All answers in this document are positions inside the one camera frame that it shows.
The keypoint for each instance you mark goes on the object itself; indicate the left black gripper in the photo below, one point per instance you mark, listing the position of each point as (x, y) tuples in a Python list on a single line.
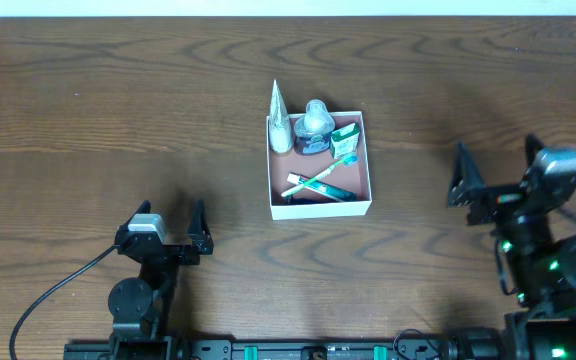
[(169, 250)]

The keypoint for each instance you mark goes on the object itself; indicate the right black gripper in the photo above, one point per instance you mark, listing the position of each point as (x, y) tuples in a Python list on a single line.
[(496, 201)]

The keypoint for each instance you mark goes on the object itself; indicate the dark blue razor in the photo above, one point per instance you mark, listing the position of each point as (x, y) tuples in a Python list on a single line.
[(292, 201)]

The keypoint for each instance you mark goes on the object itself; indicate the white Pantene tube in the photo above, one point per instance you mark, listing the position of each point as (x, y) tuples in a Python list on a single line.
[(279, 124)]

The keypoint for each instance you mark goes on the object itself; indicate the green white toothbrush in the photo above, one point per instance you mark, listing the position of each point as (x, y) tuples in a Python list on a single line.
[(346, 160)]

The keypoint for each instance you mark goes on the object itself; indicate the small green white box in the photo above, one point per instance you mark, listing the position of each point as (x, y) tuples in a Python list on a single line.
[(345, 140)]

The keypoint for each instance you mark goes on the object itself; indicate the Colgate toothpaste tube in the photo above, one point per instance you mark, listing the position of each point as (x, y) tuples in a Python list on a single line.
[(323, 189)]

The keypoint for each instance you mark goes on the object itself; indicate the clear blue soap dispenser bottle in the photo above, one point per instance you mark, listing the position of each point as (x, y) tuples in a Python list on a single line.
[(313, 130)]

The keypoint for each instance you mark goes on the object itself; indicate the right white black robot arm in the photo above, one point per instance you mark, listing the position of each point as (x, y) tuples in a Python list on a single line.
[(533, 266)]

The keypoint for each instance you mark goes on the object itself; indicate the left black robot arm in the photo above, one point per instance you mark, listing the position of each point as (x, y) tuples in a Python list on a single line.
[(140, 305)]

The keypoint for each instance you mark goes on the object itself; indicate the white box pink interior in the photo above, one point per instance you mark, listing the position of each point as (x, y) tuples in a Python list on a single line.
[(354, 178)]

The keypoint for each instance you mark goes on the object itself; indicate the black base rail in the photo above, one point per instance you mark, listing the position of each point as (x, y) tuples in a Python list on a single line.
[(410, 344)]

